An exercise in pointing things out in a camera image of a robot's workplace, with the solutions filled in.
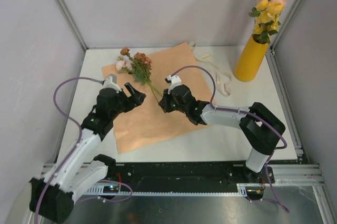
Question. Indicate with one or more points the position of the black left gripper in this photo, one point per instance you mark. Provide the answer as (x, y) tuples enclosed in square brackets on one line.
[(135, 99)]

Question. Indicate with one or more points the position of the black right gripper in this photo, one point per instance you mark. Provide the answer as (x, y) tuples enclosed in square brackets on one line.
[(164, 103)]

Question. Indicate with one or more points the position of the pale pink rose stem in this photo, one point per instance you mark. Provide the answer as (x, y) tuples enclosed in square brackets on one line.
[(123, 66)]

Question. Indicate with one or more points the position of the brown rose stem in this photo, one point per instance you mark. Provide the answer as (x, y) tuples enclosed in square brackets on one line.
[(141, 69)]

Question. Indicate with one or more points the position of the green and peach wrapping paper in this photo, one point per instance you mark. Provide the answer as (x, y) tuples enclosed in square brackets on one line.
[(148, 124)]

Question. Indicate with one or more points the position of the cream printed ribbon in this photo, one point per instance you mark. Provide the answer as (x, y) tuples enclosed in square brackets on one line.
[(222, 79)]

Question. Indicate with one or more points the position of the yellow rose stem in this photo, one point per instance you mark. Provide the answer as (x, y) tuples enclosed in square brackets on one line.
[(266, 16)]

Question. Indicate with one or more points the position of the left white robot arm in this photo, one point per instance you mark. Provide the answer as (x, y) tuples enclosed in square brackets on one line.
[(54, 195)]

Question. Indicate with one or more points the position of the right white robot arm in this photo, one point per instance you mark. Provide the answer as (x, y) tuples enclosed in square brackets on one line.
[(260, 126)]

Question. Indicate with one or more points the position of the yellow cylindrical vase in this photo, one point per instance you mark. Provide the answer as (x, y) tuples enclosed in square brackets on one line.
[(250, 60)]

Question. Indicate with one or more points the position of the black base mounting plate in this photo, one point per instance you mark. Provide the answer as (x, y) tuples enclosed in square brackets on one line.
[(220, 176)]

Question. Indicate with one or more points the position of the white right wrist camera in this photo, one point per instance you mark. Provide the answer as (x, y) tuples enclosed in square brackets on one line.
[(173, 81)]

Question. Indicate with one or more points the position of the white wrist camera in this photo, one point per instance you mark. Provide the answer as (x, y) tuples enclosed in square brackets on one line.
[(111, 82), (173, 81)]

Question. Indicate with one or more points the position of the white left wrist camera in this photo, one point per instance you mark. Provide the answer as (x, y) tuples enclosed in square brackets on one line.
[(111, 82)]

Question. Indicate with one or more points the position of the right aluminium corner post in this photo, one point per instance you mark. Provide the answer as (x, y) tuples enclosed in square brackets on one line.
[(287, 22)]

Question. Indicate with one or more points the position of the aluminium corner post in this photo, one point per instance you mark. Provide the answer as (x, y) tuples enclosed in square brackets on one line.
[(287, 22), (71, 23)]

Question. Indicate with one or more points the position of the aluminium frame rail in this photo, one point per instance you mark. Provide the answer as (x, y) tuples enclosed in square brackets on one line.
[(285, 102)]

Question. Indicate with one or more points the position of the white slotted cable duct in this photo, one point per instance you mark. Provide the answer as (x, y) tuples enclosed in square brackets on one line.
[(103, 190)]

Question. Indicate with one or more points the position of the left aluminium corner post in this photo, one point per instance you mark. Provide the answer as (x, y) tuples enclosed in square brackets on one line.
[(71, 23)]

